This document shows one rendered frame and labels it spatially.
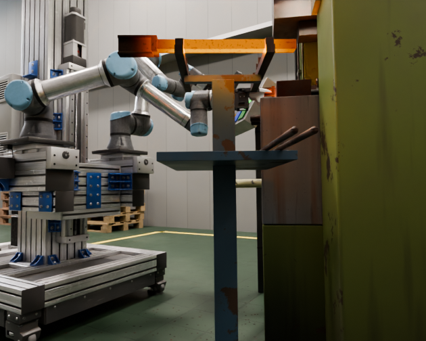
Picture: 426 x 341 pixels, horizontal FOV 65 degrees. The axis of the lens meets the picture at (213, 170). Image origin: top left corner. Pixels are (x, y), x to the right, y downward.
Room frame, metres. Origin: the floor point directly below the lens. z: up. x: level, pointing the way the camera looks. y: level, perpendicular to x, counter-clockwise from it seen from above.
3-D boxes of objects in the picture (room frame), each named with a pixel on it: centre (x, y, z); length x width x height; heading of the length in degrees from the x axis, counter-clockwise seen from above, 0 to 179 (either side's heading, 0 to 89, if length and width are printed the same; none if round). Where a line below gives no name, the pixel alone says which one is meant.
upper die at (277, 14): (1.38, -0.47, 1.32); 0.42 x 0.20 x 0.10; 81
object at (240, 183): (1.77, -0.23, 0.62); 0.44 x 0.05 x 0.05; 81
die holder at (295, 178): (1.32, -0.47, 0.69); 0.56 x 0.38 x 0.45; 81
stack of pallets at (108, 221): (5.24, 1.70, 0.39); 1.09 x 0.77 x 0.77; 59
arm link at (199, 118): (1.45, 0.06, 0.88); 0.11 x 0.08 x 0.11; 4
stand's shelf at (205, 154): (0.91, -0.03, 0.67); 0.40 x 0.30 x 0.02; 0
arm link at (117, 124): (1.95, 0.53, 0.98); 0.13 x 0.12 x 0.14; 140
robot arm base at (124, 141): (1.94, 0.54, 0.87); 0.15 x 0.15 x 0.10
